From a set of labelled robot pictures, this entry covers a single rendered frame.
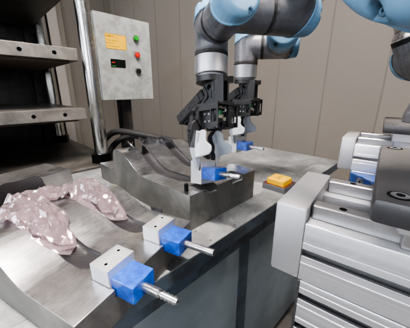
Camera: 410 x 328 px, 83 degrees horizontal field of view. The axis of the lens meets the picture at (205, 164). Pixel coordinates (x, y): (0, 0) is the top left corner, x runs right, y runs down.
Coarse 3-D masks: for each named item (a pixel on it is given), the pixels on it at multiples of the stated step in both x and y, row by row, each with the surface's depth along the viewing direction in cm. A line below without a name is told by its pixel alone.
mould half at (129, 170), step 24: (120, 168) 75; (144, 168) 70; (168, 168) 73; (240, 168) 71; (144, 192) 67; (168, 192) 58; (192, 192) 54; (216, 192) 59; (240, 192) 67; (192, 216) 54; (216, 216) 61
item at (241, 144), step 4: (236, 136) 85; (240, 136) 85; (244, 136) 85; (228, 140) 84; (236, 140) 82; (240, 140) 84; (244, 140) 85; (232, 144) 83; (236, 144) 82; (240, 144) 81; (244, 144) 80; (248, 144) 81; (252, 144) 82; (232, 148) 84; (236, 148) 83; (240, 148) 82; (244, 148) 81; (248, 148) 81; (252, 148) 83; (256, 148) 79; (260, 148) 78; (236, 152) 83
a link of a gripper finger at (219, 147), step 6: (210, 132) 58; (216, 132) 57; (210, 138) 57; (216, 138) 58; (222, 138) 56; (216, 144) 58; (222, 144) 57; (228, 144) 56; (216, 150) 58; (222, 150) 57; (228, 150) 56; (216, 156) 58; (216, 162) 58
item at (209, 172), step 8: (200, 160) 57; (208, 160) 58; (192, 168) 57; (200, 168) 55; (208, 168) 53; (216, 168) 53; (224, 168) 54; (192, 176) 57; (200, 176) 55; (208, 176) 53; (216, 176) 53; (224, 176) 52; (232, 176) 51; (240, 176) 50
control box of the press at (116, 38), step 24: (96, 24) 109; (120, 24) 117; (144, 24) 126; (96, 48) 112; (120, 48) 119; (144, 48) 128; (120, 72) 122; (144, 72) 131; (120, 96) 124; (144, 96) 134; (120, 120) 136
